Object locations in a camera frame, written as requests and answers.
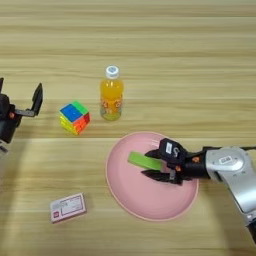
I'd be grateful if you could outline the pink round plate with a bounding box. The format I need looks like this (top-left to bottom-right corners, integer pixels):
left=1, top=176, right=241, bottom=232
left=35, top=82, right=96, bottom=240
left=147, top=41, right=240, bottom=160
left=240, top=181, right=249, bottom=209
left=105, top=130, right=200, bottom=222

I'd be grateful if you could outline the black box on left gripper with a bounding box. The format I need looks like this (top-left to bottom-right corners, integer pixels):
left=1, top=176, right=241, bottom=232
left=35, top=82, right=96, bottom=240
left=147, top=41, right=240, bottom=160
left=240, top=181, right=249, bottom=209
left=0, top=93, right=11, bottom=118

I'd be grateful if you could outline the orange juice bottle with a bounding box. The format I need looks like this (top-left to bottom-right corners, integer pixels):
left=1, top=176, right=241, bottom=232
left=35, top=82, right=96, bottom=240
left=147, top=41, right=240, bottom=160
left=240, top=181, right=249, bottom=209
left=99, top=64, right=125, bottom=122

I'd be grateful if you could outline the green rectangular block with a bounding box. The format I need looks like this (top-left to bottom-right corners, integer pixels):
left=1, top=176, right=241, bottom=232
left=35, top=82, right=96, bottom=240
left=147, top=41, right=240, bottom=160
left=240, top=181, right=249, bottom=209
left=127, top=151, right=167, bottom=172

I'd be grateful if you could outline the pink and white card box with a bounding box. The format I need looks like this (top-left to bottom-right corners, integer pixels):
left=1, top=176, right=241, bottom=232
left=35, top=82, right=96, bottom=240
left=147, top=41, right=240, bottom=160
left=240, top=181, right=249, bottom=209
left=49, top=192, right=88, bottom=224

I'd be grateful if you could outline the multicoloured puzzle cube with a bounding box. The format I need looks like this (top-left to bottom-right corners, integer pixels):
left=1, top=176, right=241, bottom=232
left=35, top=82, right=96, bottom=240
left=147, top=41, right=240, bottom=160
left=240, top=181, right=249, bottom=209
left=59, top=100, right=91, bottom=136

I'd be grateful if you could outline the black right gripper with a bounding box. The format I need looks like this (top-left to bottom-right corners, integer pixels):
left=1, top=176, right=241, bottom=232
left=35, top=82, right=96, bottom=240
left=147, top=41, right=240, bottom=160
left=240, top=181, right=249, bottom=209
left=140, top=148, right=210, bottom=187

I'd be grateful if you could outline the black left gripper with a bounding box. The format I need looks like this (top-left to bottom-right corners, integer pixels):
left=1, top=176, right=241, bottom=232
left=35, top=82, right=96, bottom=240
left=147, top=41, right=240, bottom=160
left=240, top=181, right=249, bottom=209
left=0, top=77, right=44, bottom=145

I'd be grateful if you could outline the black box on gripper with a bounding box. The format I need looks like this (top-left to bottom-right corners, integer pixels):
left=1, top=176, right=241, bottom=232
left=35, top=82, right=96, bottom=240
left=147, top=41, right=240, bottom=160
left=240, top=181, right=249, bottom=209
left=0, top=93, right=11, bottom=118
left=158, top=137, right=188, bottom=165

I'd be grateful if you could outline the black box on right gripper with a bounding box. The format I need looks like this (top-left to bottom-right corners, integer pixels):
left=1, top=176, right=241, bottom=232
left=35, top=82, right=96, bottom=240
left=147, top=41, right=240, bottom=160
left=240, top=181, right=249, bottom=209
left=158, top=137, right=188, bottom=165

